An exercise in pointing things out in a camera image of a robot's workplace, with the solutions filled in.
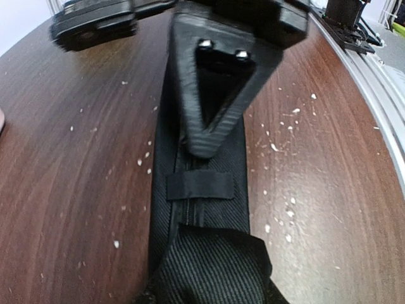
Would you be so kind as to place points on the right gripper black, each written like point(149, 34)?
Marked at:
point(222, 53)

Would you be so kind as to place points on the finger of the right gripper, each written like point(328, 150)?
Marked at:
point(83, 24)

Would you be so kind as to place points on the black necktie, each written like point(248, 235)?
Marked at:
point(201, 249)

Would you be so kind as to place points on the pink divided organizer tray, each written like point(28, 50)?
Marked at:
point(2, 120)

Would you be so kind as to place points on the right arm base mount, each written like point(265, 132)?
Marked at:
point(343, 21)

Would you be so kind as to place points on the aluminium front rail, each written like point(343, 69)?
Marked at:
point(384, 94)

